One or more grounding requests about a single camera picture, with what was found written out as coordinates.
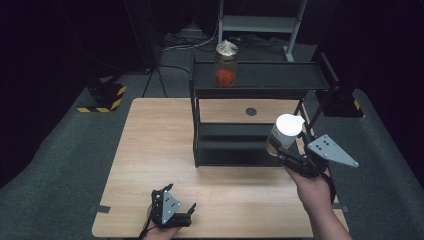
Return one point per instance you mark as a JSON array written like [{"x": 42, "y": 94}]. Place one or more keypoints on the black two-tier metal shelf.
[{"x": 240, "y": 146}]

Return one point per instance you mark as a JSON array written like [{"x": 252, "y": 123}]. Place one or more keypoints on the grey metal stand frame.
[{"x": 258, "y": 24}]

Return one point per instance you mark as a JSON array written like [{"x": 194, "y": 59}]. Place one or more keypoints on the black stand base striped edge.
[
  {"x": 105, "y": 95},
  {"x": 343, "y": 105}
]

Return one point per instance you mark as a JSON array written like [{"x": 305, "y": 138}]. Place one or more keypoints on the person's right hand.
[{"x": 313, "y": 191}]

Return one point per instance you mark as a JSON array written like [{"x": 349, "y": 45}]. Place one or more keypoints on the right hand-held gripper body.
[{"x": 328, "y": 150}]

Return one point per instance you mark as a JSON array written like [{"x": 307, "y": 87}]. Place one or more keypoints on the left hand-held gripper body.
[{"x": 168, "y": 206}]

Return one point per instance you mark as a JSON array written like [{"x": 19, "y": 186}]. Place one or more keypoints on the glass jar with foil lid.
[{"x": 226, "y": 71}]

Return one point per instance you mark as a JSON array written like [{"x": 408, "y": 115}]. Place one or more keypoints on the person's left hand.
[{"x": 156, "y": 233}]

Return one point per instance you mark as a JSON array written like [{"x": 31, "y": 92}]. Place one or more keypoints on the dark curtain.
[
  {"x": 383, "y": 43},
  {"x": 50, "y": 50}
]

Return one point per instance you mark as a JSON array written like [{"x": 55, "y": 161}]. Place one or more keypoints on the grey tape strip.
[
  {"x": 100, "y": 209},
  {"x": 345, "y": 209}
]

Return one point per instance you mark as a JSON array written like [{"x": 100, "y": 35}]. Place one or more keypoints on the round black table grommet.
[{"x": 251, "y": 111}]

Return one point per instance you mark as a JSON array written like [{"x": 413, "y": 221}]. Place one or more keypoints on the jar with white lid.
[{"x": 288, "y": 126}]

